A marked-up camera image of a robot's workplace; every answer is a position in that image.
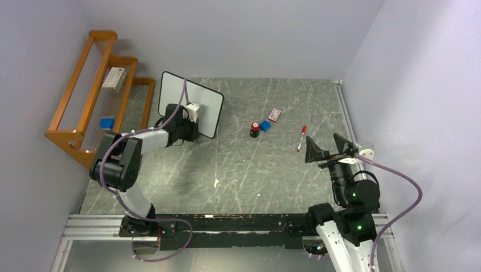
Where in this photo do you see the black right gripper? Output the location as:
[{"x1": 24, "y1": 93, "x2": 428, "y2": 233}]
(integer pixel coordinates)
[{"x1": 305, "y1": 132, "x2": 354, "y2": 205}]

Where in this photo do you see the white marker pen body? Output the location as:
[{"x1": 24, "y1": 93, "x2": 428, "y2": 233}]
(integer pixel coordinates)
[{"x1": 297, "y1": 133, "x2": 305, "y2": 152}]

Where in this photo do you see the black framed whiteboard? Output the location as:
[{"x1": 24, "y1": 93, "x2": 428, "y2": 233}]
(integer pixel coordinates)
[{"x1": 158, "y1": 71, "x2": 224, "y2": 139}]

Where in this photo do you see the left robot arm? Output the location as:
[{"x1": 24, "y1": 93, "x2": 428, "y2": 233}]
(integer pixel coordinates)
[{"x1": 89, "y1": 103, "x2": 201, "y2": 236}]

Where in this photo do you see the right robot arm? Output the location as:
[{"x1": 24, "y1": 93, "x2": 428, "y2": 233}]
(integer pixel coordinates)
[{"x1": 305, "y1": 133, "x2": 380, "y2": 271}]

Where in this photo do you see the small red white box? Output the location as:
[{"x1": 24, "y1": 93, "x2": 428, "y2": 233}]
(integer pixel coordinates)
[{"x1": 268, "y1": 108, "x2": 281, "y2": 122}]

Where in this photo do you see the blue eraser on table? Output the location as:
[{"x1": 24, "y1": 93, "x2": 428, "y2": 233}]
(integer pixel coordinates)
[{"x1": 260, "y1": 120, "x2": 272, "y2": 132}]

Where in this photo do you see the blue eraser on rack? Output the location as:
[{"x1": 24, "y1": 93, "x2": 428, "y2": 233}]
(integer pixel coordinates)
[{"x1": 99, "y1": 117, "x2": 115, "y2": 130}]

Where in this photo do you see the red black stamp bottle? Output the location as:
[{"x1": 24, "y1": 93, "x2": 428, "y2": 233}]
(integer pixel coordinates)
[{"x1": 250, "y1": 122, "x2": 260, "y2": 138}]

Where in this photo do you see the white red box on rack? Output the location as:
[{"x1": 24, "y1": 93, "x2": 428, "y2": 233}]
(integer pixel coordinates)
[{"x1": 101, "y1": 67, "x2": 126, "y2": 93}]

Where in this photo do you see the orange wooden tiered rack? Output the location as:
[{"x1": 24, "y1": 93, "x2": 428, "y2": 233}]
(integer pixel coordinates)
[{"x1": 45, "y1": 30, "x2": 155, "y2": 169}]

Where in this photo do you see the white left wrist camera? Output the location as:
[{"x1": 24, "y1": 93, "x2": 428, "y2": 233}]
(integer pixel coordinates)
[{"x1": 184, "y1": 103, "x2": 201, "y2": 123}]

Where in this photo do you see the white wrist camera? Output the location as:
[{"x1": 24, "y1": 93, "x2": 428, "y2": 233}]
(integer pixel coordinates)
[
  {"x1": 339, "y1": 143, "x2": 374, "y2": 164},
  {"x1": 184, "y1": 103, "x2": 201, "y2": 123}
]

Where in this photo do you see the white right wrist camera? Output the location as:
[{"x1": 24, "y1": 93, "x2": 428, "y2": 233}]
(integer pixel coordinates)
[{"x1": 339, "y1": 143, "x2": 374, "y2": 164}]

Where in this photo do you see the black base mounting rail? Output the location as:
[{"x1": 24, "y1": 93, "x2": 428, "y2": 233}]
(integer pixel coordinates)
[{"x1": 118, "y1": 214, "x2": 323, "y2": 252}]

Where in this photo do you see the aluminium frame rail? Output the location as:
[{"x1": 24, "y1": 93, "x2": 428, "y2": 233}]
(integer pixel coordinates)
[{"x1": 58, "y1": 72, "x2": 390, "y2": 271}]

